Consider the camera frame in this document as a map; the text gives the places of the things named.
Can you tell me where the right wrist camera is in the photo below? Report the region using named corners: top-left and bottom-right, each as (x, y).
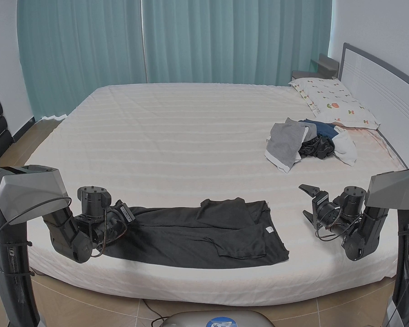
top-left (312, 190), bottom-right (330, 214)

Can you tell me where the black glossy garment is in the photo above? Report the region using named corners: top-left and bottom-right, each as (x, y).
top-left (298, 135), bottom-right (337, 160)

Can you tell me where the white garment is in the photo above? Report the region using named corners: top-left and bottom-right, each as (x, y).
top-left (332, 129), bottom-right (358, 167)

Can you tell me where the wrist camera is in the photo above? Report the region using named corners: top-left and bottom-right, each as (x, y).
top-left (312, 190), bottom-right (330, 214)
top-left (116, 200), bottom-right (137, 225)

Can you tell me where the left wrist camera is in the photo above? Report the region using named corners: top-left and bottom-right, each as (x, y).
top-left (116, 200), bottom-right (137, 225)

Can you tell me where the dark blue garment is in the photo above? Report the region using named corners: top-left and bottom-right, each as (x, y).
top-left (300, 118), bottom-right (342, 139)

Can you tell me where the grey bedside table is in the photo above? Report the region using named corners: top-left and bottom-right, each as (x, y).
top-left (291, 53), bottom-right (340, 81)

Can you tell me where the white printed pillow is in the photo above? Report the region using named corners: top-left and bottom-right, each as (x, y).
top-left (289, 77), bottom-right (382, 131)

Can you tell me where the bed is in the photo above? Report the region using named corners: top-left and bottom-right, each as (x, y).
top-left (25, 42), bottom-right (409, 307)

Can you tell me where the black cable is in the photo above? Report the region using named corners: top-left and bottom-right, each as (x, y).
top-left (142, 298), bottom-right (168, 323)
top-left (0, 197), bottom-right (73, 248)
top-left (314, 225), bottom-right (344, 242)

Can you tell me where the grey white-trimmed garment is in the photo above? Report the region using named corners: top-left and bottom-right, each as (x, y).
top-left (264, 121), bottom-right (316, 174)

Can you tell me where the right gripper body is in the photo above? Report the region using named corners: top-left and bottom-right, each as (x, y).
top-left (311, 199), bottom-right (343, 235)

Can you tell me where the blue-green curtain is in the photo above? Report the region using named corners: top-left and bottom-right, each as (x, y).
top-left (16, 0), bottom-right (149, 122)
top-left (141, 0), bottom-right (334, 88)

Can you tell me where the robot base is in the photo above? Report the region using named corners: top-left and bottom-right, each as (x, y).
top-left (160, 310), bottom-right (275, 327)

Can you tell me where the black T-shirt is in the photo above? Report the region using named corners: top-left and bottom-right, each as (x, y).
top-left (98, 198), bottom-right (290, 270)

